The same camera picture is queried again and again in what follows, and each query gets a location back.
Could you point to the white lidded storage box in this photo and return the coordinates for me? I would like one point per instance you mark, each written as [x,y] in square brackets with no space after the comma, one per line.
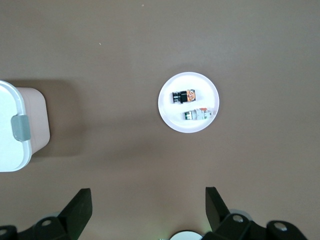
[15,125]

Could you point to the brown table cover mat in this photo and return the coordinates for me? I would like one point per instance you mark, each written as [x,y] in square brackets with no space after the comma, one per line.
[150,37]

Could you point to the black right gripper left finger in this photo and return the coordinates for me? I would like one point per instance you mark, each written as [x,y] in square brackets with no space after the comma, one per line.
[75,215]

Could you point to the white green circuit breaker switch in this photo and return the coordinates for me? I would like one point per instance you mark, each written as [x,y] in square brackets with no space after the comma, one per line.
[197,115]

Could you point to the pink round plate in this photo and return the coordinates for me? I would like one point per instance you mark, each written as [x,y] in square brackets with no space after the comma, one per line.
[190,126]

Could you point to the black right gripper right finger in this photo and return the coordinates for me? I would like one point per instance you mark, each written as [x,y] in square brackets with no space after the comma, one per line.
[220,220]

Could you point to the orange black push-button switch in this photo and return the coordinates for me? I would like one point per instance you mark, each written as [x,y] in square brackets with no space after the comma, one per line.
[185,97]

